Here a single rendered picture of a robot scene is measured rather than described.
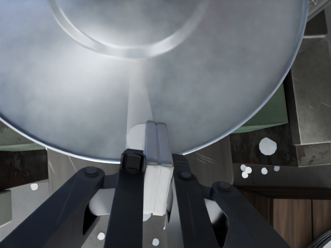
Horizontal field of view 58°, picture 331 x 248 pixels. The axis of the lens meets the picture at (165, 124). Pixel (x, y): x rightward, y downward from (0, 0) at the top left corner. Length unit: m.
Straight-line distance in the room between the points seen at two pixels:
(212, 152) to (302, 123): 0.21
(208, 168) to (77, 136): 0.10
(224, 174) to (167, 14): 0.13
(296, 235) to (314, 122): 0.39
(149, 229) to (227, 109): 0.83
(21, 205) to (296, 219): 0.80
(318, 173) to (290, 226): 0.47
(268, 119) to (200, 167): 0.19
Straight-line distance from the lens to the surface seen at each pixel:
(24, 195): 1.07
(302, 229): 0.78
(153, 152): 0.16
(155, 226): 1.04
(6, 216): 0.53
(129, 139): 0.22
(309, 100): 0.44
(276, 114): 0.41
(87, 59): 0.24
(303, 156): 0.45
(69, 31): 0.25
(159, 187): 0.15
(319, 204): 0.79
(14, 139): 0.39
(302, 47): 0.42
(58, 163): 0.23
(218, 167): 0.24
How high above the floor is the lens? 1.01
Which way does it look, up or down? 81 degrees down
